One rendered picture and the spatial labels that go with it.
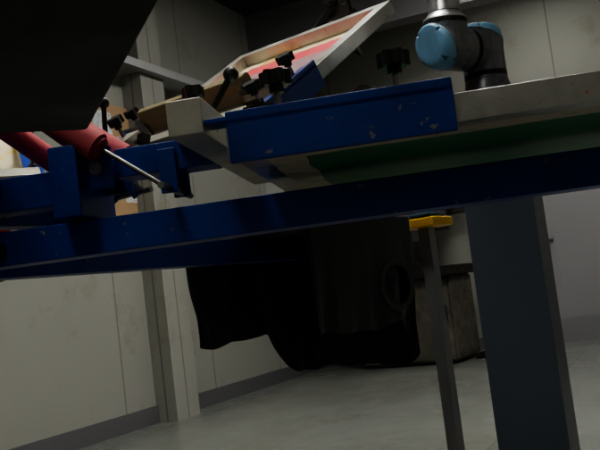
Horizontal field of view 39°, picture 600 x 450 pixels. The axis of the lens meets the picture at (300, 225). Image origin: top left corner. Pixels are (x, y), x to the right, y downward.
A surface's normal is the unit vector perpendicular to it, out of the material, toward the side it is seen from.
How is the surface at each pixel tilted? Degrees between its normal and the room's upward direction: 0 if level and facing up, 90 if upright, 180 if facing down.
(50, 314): 90
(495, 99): 90
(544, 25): 90
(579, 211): 90
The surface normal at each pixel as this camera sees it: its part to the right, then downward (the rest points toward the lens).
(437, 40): -0.80, 0.18
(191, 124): -0.15, -0.07
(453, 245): -0.41, -0.03
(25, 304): 0.90, -0.14
